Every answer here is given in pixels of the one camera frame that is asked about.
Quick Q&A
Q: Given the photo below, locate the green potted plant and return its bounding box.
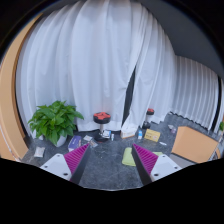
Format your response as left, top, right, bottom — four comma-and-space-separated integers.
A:
28, 101, 84, 145

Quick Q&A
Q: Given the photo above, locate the yellow box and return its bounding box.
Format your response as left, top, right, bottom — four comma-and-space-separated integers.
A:
144, 129, 160, 142

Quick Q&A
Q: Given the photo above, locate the purple box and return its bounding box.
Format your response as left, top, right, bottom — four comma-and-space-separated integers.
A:
68, 135, 81, 151

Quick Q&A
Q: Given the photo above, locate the red and black stool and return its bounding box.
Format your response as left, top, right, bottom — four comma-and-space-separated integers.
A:
93, 112, 111, 142

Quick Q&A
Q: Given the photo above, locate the small blue white box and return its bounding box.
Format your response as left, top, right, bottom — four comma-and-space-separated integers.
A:
138, 130, 143, 140

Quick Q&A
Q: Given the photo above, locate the white tissue box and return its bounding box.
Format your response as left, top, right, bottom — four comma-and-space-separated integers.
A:
120, 127, 137, 139

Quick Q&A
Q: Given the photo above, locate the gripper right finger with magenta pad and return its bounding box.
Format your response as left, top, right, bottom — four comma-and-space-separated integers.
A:
132, 144, 181, 185

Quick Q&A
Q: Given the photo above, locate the white curtain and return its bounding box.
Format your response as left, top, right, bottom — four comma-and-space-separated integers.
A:
16, 0, 175, 131
171, 56, 224, 133

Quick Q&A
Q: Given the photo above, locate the white curtain right side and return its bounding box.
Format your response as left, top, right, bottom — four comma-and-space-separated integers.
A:
171, 56, 224, 133

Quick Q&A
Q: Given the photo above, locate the small red stool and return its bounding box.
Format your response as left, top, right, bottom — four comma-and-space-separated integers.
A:
142, 108, 155, 129

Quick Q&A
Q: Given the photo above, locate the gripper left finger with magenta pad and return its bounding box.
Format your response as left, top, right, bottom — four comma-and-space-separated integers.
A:
41, 143, 91, 184

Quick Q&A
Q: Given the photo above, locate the white plastic packet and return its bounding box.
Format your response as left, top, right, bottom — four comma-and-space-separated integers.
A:
34, 147, 45, 158

